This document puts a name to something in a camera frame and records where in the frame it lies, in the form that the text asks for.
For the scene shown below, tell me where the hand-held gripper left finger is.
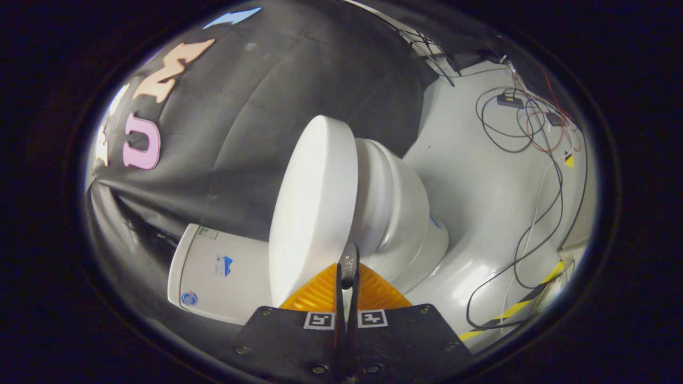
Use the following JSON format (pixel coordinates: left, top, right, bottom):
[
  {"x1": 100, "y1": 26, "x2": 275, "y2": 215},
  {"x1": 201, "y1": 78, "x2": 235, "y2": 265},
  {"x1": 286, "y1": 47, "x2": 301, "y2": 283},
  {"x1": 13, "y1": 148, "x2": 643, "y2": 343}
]
[{"x1": 232, "y1": 262, "x2": 347, "y2": 384}]

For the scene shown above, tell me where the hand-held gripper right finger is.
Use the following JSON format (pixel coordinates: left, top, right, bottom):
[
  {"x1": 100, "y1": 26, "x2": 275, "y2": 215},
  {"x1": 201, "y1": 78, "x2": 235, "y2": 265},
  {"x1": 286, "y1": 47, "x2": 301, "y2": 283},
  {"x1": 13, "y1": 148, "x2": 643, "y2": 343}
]
[{"x1": 346, "y1": 256, "x2": 475, "y2": 384}]

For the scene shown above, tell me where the dark grey lid pull tab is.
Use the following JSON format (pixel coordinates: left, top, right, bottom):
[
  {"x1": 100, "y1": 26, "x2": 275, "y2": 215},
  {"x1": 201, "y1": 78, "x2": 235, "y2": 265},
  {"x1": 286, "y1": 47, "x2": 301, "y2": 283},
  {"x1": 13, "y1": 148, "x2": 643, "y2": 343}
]
[{"x1": 340, "y1": 243, "x2": 359, "y2": 290}]

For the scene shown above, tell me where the white toilet tank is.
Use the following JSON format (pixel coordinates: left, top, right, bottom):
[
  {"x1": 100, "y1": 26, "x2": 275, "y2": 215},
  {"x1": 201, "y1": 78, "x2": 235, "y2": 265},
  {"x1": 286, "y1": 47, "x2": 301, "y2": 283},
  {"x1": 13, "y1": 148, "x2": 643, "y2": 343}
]
[{"x1": 167, "y1": 223, "x2": 278, "y2": 326}]

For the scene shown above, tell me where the yellow black floor tape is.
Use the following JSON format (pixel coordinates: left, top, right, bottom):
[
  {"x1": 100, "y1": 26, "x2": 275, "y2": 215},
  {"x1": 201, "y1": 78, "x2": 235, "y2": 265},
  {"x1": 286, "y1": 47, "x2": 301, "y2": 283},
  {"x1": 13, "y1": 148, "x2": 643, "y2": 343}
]
[{"x1": 458, "y1": 260, "x2": 567, "y2": 342}]

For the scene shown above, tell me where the black backdrop cloth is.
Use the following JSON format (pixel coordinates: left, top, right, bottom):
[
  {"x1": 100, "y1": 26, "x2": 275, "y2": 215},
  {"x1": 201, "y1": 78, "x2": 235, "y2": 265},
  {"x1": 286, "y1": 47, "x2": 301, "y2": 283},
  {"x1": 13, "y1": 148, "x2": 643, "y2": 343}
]
[{"x1": 85, "y1": 0, "x2": 443, "y2": 246}]

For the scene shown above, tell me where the black tripod stand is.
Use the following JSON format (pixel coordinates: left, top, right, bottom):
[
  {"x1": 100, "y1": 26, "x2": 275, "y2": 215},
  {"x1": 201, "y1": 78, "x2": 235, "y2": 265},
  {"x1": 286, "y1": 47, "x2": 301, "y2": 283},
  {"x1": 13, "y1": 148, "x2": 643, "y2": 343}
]
[{"x1": 341, "y1": 0, "x2": 457, "y2": 87}]

